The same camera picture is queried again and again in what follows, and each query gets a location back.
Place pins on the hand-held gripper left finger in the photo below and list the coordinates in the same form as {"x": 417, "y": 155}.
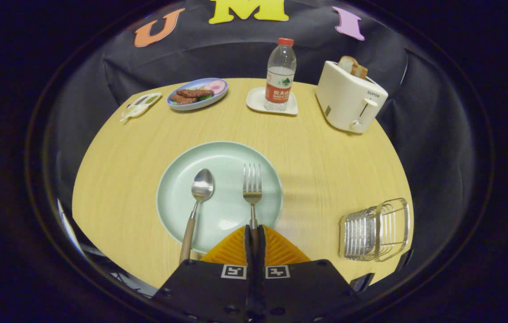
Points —
{"x": 200, "y": 287}

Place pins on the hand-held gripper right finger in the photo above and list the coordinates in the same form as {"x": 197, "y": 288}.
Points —
{"x": 308, "y": 287}

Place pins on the light green plate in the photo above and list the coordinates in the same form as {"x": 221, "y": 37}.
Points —
{"x": 225, "y": 202}

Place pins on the white paper sheet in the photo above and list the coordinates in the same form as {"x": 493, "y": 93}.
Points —
{"x": 67, "y": 226}

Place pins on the blue oval plate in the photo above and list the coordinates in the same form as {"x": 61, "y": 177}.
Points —
{"x": 177, "y": 106}

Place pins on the brown meat slice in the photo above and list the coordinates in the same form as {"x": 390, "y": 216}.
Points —
{"x": 194, "y": 93}
{"x": 183, "y": 99}

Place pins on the green vegetable piece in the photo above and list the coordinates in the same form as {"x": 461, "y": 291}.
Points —
{"x": 205, "y": 97}

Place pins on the white seasoning tray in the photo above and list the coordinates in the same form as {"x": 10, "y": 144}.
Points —
{"x": 141, "y": 105}

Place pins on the white toaster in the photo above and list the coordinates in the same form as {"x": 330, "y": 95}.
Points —
{"x": 346, "y": 98}

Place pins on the white square coaster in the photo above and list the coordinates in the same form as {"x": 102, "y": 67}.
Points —
{"x": 254, "y": 101}

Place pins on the pink ham slice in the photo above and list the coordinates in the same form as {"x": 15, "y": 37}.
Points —
{"x": 216, "y": 86}

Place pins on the clear plastic water bottle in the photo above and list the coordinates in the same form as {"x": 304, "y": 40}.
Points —
{"x": 280, "y": 76}

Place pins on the black backdrop cloth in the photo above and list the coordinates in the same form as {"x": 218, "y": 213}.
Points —
{"x": 236, "y": 54}

